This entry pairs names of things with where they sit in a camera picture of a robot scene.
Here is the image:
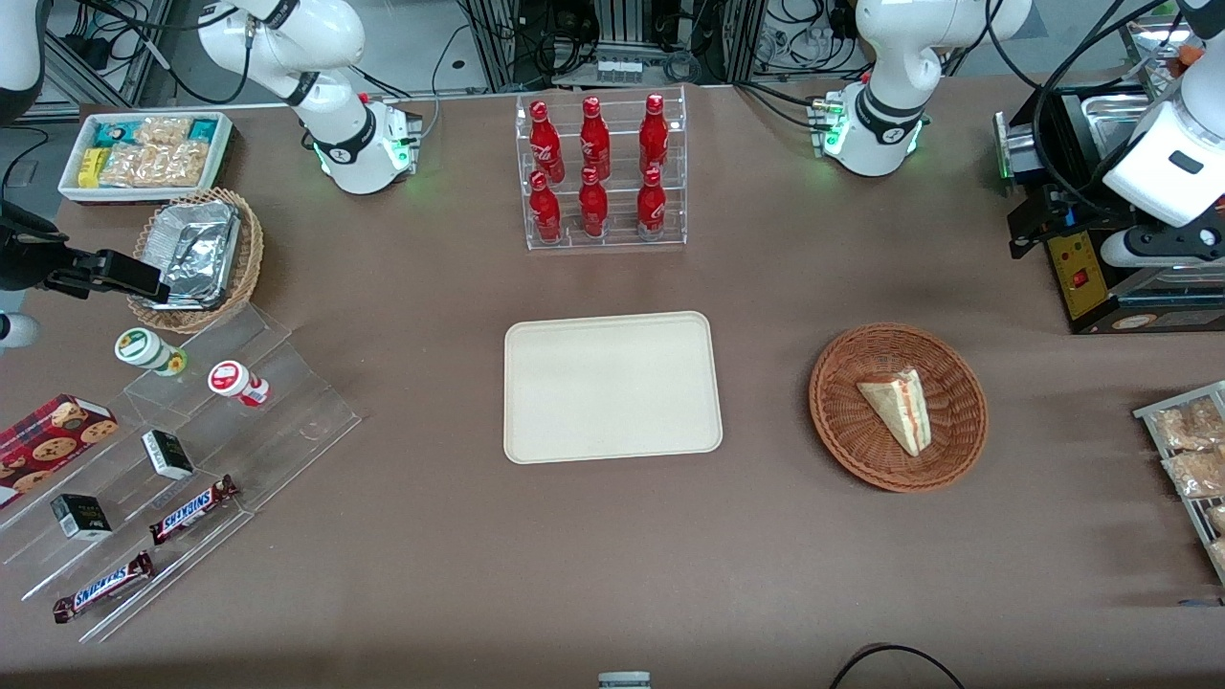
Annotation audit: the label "red lid yogurt cup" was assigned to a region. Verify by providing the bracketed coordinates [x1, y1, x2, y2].
[208, 360, 272, 409]

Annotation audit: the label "beige plastic tray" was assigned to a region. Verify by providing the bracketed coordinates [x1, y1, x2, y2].
[503, 311, 724, 466]

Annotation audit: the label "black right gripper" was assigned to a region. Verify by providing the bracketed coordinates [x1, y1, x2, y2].
[0, 201, 171, 302]

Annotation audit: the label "Snickers chocolate bar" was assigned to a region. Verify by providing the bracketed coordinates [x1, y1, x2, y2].
[52, 550, 155, 625]
[148, 475, 241, 547]

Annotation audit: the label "black hot food display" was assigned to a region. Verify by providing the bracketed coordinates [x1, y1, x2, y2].
[993, 17, 1225, 336]

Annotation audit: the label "steel food pan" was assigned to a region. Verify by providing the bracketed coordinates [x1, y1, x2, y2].
[1080, 91, 1157, 160]

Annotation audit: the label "black cable loop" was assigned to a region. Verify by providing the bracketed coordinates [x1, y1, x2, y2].
[828, 642, 969, 689]

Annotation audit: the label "aluminium equipment frame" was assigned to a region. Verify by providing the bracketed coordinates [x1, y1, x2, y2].
[457, 0, 768, 93]

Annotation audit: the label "small black box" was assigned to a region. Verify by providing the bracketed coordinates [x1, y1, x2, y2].
[141, 429, 196, 481]
[50, 493, 114, 543]

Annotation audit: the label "clear acrylic bottle rack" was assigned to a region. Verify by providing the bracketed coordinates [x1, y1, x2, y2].
[515, 85, 689, 253]

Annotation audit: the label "small clear cracker bag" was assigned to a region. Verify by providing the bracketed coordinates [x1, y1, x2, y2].
[134, 116, 193, 147]

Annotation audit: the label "grey wire rack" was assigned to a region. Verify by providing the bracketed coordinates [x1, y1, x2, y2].
[1133, 381, 1225, 587]

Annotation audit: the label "light wicker basket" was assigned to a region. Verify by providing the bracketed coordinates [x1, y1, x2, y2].
[126, 187, 265, 335]

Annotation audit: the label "red cola bottle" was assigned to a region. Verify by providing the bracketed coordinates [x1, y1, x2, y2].
[577, 167, 611, 239]
[635, 167, 668, 241]
[528, 100, 567, 184]
[528, 171, 564, 244]
[579, 96, 613, 181]
[638, 93, 670, 176]

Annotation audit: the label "white plastic snack bin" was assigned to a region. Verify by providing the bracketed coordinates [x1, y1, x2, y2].
[58, 111, 234, 205]

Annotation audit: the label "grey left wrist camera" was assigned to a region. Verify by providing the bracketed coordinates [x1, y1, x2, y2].
[1100, 233, 1164, 270]

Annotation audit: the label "silver foil containers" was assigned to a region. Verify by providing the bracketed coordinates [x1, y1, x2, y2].
[142, 200, 242, 311]

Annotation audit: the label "clear acrylic step shelf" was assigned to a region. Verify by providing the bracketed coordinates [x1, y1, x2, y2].
[0, 303, 364, 645]

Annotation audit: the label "red cookie box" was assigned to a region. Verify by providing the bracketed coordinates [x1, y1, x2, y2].
[0, 393, 120, 509]

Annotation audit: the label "green lid yogurt cup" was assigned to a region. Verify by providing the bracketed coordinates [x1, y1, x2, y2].
[114, 326, 189, 377]

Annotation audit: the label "large clear cracker bag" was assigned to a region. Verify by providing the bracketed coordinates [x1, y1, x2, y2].
[100, 143, 209, 189]

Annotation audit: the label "triangular sandwich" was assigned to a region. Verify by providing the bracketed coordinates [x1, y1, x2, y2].
[856, 368, 933, 458]

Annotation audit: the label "brown round wicker basket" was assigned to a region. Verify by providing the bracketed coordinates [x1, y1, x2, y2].
[809, 323, 989, 495]

